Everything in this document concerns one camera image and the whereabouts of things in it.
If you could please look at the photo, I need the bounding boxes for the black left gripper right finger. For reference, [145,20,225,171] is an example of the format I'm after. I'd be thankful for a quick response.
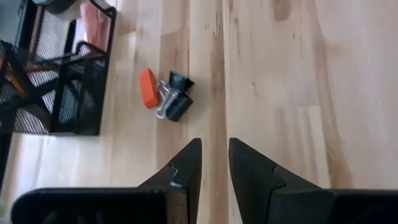
[228,138,398,224]

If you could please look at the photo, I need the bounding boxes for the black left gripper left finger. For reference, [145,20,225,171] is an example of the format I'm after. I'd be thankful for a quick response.
[11,138,203,224]

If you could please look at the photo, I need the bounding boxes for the black binder clip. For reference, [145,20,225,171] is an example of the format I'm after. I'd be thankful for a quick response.
[154,91,194,123]
[157,70,195,94]

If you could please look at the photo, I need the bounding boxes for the orange eraser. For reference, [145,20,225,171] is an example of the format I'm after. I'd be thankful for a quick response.
[139,67,160,110]

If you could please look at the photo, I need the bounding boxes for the orange wooden pencil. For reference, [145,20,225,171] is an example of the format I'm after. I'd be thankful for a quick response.
[0,51,27,98]

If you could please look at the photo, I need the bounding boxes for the black mesh desk organizer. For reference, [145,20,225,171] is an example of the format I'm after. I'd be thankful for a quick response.
[0,0,118,137]

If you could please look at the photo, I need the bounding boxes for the black metal table frame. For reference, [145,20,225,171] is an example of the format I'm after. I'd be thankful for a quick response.
[0,132,13,191]

